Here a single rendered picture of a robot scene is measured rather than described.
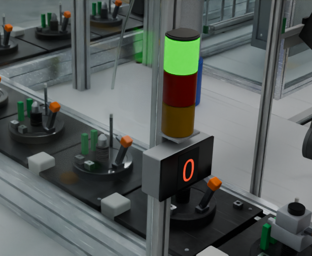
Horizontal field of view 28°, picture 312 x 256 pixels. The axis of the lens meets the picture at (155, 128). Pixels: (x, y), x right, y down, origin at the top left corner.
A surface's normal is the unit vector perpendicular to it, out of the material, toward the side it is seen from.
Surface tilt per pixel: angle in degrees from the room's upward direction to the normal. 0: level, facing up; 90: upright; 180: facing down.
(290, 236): 90
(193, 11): 90
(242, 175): 0
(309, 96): 0
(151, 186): 90
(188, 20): 90
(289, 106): 0
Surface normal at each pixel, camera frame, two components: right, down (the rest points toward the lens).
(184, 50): 0.12, 0.44
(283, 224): -0.72, 0.28
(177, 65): -0.26, 0.41
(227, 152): 0.04, -0.90
